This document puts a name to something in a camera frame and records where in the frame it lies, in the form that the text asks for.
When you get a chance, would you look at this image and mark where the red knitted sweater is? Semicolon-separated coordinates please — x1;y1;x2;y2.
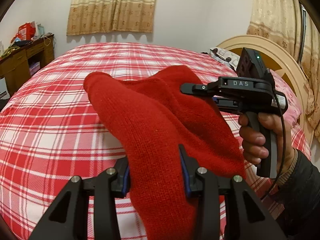
84;66;245;239

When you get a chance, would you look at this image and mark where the dark jacket right forearm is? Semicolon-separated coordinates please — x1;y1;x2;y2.
269;150;319;239

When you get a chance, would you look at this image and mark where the right hand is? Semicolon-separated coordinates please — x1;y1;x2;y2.
238;113;297;174

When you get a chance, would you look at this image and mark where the grey white patterned pillow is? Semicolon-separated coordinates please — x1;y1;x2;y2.
210;47;240;71

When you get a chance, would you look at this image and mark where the pink floral pillow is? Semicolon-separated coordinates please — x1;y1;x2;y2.
270;70;303;127

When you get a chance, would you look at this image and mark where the cream wooden headboard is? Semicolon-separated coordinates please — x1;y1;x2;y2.
217;35;314;144

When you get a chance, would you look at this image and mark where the beige curtain by headboard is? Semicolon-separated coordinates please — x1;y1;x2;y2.
247;0;319;138

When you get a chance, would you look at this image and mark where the red white plaid bed cover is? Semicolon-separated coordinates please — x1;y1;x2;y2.
0;42;312;240

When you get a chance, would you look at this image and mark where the white paper bag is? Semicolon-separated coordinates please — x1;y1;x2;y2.
0;77;10;100

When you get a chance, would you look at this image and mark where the dark wooden desk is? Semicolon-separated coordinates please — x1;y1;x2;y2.
1;33;55;96

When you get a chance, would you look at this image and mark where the beige curtain on window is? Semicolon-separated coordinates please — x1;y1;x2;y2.
66;0;156;36

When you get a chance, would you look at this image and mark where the red gift box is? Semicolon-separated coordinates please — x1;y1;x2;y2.
11;21;36;43

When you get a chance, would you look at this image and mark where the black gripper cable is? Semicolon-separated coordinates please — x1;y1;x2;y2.
260;69;288;201

